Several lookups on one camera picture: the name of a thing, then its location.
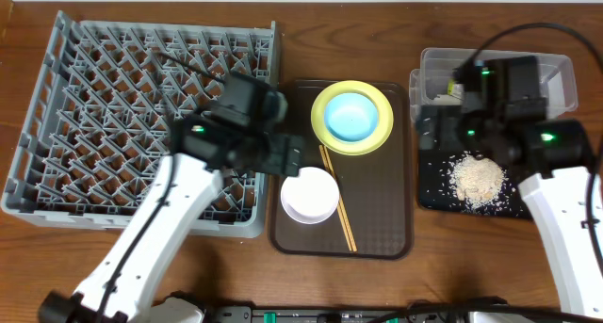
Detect white bowl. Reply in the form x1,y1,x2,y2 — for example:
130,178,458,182
280,167,340,225

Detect light blue bowl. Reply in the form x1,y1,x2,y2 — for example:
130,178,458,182
323,92,379,142

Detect green snack wrapper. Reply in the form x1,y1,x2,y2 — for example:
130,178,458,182
447,79,462,98

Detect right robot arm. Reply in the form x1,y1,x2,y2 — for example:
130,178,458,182
416,56,602,318

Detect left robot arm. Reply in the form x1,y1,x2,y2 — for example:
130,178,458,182
38,73,303,322

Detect grey plastic dishwasher rack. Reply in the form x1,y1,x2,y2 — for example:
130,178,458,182
1,13,280,230

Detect clear plastic bin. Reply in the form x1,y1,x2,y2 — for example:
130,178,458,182
409,47,579,129

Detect food scraps pile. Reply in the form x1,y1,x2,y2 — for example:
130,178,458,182
449,155,507,209

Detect black tray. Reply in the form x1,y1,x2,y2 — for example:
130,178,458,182
417,150,531,220

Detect yellow plate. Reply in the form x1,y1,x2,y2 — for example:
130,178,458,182
310,80,394,155

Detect wooden chopstick left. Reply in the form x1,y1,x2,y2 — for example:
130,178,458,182
318,145,354,253

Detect wooden chopstick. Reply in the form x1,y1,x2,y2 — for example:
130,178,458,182
318,145,354,253
321,144,358,253

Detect wooden chopstick right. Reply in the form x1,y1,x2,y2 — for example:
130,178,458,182
321,144,358,253

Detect brown serving tray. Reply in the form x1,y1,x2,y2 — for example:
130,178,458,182
269,82,415,260

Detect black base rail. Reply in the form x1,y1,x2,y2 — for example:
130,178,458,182
150,294,603,323

